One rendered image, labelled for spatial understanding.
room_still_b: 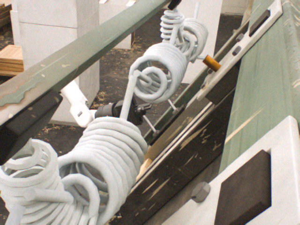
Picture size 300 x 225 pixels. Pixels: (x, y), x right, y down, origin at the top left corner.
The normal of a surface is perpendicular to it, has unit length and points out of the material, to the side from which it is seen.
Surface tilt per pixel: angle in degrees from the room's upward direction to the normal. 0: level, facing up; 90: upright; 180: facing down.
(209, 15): 90
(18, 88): 31
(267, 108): 59
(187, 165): 90
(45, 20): 90
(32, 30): 90
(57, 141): 0
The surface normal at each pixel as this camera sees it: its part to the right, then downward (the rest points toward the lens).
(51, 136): 0.07, -0.87
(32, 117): 0.55, -0.65
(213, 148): -0.28, 0.45
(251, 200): -0.79, -0.61
